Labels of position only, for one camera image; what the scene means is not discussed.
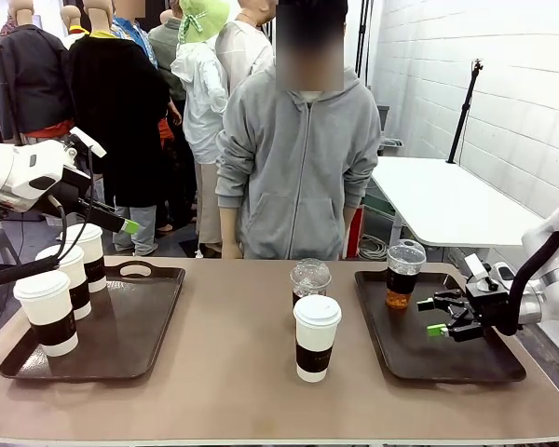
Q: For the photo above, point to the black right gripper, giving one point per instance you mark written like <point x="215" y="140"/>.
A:
<point x="486" y="307"/>

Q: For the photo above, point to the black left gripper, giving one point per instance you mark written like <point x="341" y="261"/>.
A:
<point x="77" y="186"/>

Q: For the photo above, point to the tall white paper coffee cup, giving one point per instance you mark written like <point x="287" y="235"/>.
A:
<point x="93" y="256"/>
<point x="46" y="312"/>
<point x="74" y="279"/>
<point x="316" y="335"/>

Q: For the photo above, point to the clear dome-lid iced coffee cup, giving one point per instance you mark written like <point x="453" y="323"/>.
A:
<point x="310" y="277"/>
<point x="403" y="274"/>

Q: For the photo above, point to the dark brown serving tray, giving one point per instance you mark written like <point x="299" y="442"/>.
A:
<point x="419" y="354"/>
<point x="121" y="335"/>

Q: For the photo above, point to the person's right hand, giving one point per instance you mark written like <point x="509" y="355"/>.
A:
<point x="230" y="237"/>

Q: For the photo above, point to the person's left hand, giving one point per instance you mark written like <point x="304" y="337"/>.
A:
<point x="348" y="233"/>

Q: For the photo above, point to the large white side table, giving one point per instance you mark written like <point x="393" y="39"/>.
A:
<point x="438" y="200"/>

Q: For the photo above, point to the mannequin in black coat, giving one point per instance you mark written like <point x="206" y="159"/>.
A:
<point x="116" y="102"/>

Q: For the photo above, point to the red container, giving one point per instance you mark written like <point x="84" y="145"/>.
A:
<point x="354" y="233"/>

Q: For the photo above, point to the green box under table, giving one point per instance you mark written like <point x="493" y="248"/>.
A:
<point x="379" y="205"/>

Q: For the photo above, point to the mannequin with green hat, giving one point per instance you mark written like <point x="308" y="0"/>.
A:
<point x="200" y="93"/>

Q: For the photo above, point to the mannequin in dark grey jacket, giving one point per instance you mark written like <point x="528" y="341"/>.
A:
<point x="28" y="79"/>

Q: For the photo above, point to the mannequin in olive jacket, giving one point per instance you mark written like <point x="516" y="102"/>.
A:
<point x="165" y="46"/>

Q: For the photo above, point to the person in grey hoodie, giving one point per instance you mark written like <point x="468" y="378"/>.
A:
<point x="298" y="177"/>

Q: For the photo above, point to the person in blue shirt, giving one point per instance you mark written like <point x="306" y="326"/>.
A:
<point x="130" y="30"/>

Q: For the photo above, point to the black tripod stand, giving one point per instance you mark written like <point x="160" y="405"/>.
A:
<point x="463" y="112"/>

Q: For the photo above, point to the mannequin with red yellow collar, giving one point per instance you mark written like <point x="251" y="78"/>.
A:
<point x="72" y="18"/>

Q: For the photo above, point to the grey plastic bin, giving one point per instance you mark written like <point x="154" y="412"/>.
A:
<point x="383" y="116"/>

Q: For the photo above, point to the mannequin in white shirt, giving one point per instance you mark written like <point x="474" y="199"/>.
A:
<point x="242" y="46"/>

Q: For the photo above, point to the black light stand pole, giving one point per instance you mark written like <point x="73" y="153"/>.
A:
<point x="363" y="42"/>

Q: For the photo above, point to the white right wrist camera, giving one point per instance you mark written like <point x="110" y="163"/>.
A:
<point x="474" y="267"/>

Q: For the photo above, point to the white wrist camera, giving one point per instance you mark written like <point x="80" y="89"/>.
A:
<point x="88" y="142"/>
<point x="474" y="267"/>

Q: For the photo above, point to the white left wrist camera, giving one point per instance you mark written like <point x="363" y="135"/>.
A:
<point x="88" y="142"/>

